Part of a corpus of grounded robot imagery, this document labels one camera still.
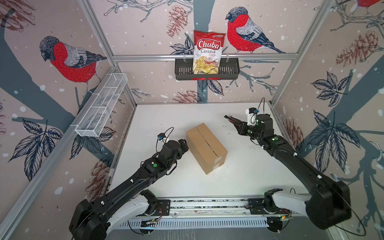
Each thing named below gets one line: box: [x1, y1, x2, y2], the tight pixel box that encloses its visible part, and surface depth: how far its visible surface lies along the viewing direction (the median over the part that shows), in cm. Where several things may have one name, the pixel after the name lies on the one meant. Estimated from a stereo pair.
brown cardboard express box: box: [186, 122, 228, 175], surface depth 82 cm
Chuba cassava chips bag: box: [193, 30, 226, 74], surface depth 86 cm
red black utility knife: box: [224, 115, 242, 125], surface depth 86 cm
